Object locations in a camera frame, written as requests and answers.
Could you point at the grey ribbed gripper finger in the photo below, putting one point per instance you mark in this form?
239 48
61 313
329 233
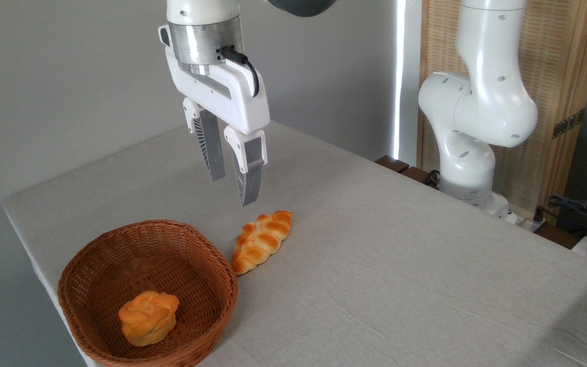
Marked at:
211 148
248 173

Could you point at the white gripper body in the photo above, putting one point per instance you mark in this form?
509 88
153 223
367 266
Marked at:
232 102

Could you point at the long braided bread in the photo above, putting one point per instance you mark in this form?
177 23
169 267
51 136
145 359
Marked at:
260 242

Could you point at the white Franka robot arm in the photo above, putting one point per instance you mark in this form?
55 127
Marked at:
482 102

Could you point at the brown wicker basket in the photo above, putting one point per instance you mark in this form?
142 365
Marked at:
100 265

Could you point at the round orange bread bun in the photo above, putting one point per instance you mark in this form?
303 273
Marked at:
148 318

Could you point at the dark brown wooden block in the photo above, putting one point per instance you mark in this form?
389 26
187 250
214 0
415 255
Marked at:
418 176
392 163

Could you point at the grey tablecloth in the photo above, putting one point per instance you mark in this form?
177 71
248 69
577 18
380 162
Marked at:
375 265

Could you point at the white power strip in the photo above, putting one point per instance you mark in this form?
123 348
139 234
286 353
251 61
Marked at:
528 224

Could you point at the wooden bamboo folding screen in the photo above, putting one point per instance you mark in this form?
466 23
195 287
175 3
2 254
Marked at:
553 61

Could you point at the metal screen hinge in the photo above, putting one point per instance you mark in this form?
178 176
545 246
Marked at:
568 124

